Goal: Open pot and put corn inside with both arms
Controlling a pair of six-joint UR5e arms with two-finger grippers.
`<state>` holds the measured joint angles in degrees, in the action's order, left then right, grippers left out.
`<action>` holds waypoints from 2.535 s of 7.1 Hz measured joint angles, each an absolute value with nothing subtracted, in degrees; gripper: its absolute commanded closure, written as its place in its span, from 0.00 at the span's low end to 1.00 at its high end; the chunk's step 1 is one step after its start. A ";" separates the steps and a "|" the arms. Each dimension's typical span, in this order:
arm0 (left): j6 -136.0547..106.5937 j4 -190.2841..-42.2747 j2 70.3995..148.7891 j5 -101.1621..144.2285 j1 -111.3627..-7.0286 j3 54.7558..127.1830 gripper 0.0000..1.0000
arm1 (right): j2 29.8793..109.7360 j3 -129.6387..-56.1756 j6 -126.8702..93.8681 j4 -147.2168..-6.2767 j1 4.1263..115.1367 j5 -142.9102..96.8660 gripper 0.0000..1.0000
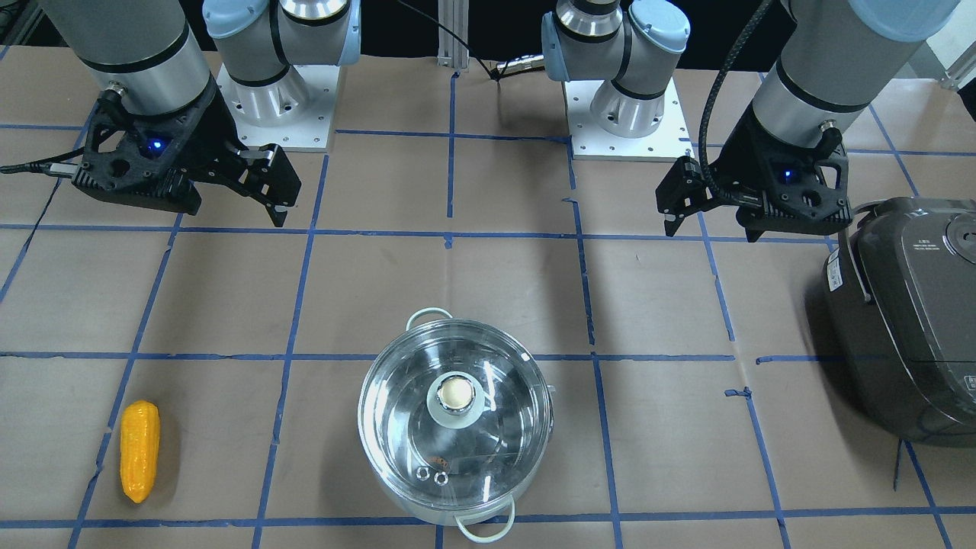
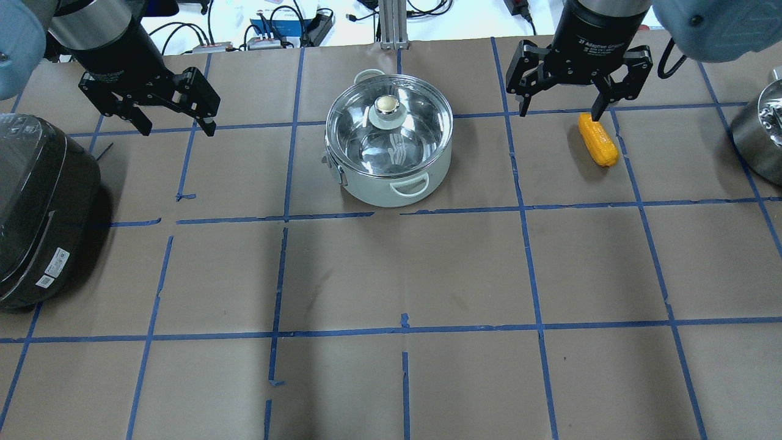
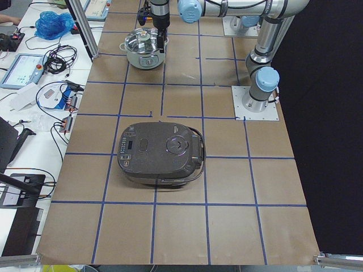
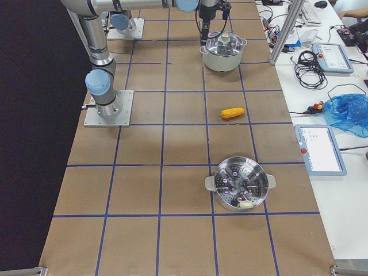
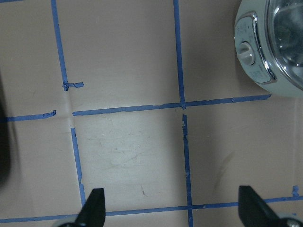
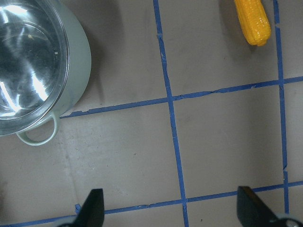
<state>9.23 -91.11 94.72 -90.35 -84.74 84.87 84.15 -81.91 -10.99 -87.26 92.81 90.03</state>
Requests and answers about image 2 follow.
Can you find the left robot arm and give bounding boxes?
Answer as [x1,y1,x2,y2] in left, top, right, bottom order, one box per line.
[1,1,221,136]

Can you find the stainless steel pot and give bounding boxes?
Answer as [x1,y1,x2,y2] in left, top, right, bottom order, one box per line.
[731,66,781,186]

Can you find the black rice cooker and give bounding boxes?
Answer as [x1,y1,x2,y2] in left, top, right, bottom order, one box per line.
[1,112,101,313]

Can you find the aluminium frame post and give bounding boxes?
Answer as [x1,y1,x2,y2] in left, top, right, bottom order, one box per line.
[379,0,409,50]

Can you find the blue power strip box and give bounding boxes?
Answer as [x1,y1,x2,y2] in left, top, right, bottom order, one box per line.
[248,14,316,46]

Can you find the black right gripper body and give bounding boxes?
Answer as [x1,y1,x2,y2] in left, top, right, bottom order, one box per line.
[546,1,652,84]

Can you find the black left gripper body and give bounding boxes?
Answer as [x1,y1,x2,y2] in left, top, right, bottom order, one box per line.
[51,13,182,102]

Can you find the glass pot lid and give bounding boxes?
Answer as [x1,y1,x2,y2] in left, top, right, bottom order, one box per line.
[325,69,453,178]

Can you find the yellow plastic corn cob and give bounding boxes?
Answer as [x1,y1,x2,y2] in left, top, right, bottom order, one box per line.
[577,112,619,167]

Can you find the grey usb hub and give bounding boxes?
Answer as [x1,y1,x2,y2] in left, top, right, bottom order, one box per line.
[190,42,235,54]

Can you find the pale green cooking pot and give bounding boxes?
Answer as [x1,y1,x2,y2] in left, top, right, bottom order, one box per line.
[322,68,453,208]

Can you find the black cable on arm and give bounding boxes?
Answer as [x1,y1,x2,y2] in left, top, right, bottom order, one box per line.
[657,38,688,80]

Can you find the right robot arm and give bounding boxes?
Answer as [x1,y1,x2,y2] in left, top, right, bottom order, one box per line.
[505,1,781,122]

